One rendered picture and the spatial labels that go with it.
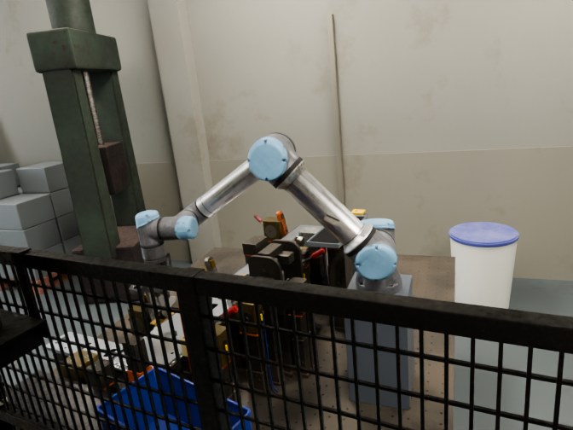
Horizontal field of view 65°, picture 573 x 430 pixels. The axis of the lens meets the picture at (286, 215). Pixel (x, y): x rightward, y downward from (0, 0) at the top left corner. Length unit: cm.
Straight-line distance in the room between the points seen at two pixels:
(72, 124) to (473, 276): 328
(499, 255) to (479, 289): 29
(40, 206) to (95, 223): 106
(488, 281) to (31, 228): 409
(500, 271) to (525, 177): 87
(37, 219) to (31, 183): 45
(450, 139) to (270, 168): 282
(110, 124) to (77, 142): 71
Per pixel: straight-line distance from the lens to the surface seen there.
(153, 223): 147
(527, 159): 398
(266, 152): 124
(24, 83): 595
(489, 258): 344
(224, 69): 437
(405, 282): 156
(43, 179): 515
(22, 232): 497
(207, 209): 151
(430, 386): 177
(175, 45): 445
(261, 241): 226
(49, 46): 405
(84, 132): 400
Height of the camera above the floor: 178
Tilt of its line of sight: 17 degrees down
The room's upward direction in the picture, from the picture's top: 6 degrees counter-clockwise
